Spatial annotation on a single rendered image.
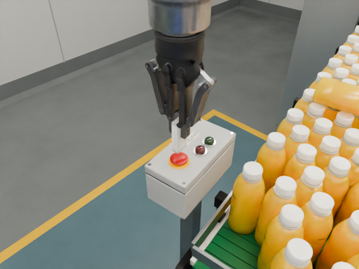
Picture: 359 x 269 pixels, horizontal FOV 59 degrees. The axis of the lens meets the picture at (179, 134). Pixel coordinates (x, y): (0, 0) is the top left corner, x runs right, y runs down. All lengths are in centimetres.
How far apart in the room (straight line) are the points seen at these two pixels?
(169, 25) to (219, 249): 50
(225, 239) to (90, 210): 134
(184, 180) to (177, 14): 31
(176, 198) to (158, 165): 7
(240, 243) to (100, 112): 216
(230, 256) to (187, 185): 22
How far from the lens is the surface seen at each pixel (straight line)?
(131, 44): 378
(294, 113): 84
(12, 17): 306
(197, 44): 47
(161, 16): 45
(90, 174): 222
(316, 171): 69
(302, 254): 56
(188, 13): 44
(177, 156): 63
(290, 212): 60
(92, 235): 190
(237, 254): 75
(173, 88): 53
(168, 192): 63
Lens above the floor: 154
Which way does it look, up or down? 39 degrees down
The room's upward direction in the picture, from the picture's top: straight up
